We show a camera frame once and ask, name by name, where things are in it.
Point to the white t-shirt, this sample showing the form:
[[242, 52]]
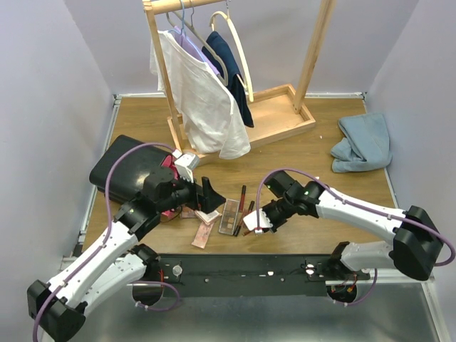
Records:
[[210, 114]]

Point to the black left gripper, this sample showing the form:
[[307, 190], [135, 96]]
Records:
[[199, 194]]

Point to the pink palette lower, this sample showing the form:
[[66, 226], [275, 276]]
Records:
[[202, 235]]

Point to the blue hanger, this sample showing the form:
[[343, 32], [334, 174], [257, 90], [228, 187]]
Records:
[[185, 30]]

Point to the cream wooden hanger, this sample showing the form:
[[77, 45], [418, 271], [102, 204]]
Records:
[[246, 82]]

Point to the light blue towel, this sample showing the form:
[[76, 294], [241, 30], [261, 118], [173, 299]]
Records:
[[365, 145]]

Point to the pink drawer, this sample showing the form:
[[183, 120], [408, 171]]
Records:
[[169, 163]]

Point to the navy blue garment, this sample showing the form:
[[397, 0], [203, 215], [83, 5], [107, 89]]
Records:
[[222, 49]]

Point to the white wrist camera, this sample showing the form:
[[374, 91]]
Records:
[[185, 163], [257, 222]]

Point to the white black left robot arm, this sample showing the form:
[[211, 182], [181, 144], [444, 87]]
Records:
[[61, 305]]

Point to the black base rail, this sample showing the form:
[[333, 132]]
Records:
[[235, 275]]

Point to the wooden clothes rack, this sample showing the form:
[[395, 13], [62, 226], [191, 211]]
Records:
[[279, 112]]

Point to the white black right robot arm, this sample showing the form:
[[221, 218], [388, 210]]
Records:
[[408, 238]]

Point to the brown eyeshadow palette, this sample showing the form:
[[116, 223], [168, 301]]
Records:
[[228, 220]]

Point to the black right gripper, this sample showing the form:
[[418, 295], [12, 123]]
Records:
[[276, 224]]

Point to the small square blush compact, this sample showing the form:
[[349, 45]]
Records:
[[207, 218]]

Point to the black organizer box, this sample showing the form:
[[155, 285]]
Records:
[[129, 175]]

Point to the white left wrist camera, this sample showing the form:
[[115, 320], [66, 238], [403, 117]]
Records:
[[185, 163]]

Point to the grey hanger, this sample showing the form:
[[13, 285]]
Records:
[[223, 77]]

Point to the pink palette behind compact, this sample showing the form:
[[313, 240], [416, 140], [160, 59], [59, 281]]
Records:
[[187, 213]]

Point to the lavender shirt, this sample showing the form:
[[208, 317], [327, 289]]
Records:
[[187, 44]]

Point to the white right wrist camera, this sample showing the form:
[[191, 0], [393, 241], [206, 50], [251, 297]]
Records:
[[257, 222]]

